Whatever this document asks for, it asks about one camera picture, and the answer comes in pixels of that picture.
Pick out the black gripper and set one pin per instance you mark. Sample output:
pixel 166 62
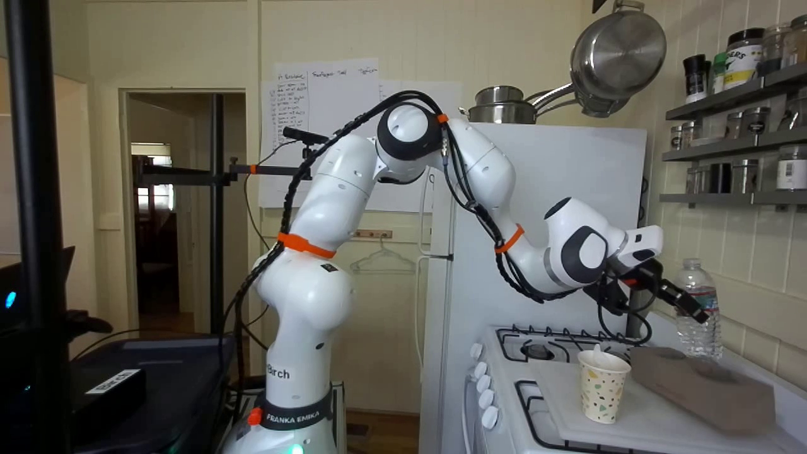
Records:
pixel 612 292

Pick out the clear plastic water bottle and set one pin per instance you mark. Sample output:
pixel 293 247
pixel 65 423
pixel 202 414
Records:
pixel 700 332

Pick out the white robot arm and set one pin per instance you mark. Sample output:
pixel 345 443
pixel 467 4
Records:
pixel 312 294

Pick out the brown cardboard holder box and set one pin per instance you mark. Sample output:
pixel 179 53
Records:
pixel 720 397

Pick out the patterned paper cup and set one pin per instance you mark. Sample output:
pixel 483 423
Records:
pixel 601 385

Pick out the white refrigerator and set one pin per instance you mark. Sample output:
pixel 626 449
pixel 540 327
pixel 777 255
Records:
pixel 543 212

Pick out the metal spice rack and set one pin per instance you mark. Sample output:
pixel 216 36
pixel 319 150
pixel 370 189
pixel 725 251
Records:
pixel 746 144

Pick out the white gas stove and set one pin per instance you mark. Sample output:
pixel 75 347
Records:
pixel 506 413

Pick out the green lid spice jar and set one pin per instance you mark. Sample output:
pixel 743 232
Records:
pixel 720 71

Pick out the hanging steel pot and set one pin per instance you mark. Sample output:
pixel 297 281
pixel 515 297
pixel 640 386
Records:
pixel 612 62

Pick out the large white label spice jar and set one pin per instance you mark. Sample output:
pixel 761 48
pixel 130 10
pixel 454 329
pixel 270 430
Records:
pixel 743 56

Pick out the steel pot on refrigerator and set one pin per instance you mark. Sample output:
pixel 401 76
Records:
pixel 502 104

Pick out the paper sheet on wall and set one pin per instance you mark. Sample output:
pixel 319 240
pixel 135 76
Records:
pixel 327 94

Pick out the black camera stand pole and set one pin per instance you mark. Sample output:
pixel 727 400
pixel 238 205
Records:
pixel 37 160

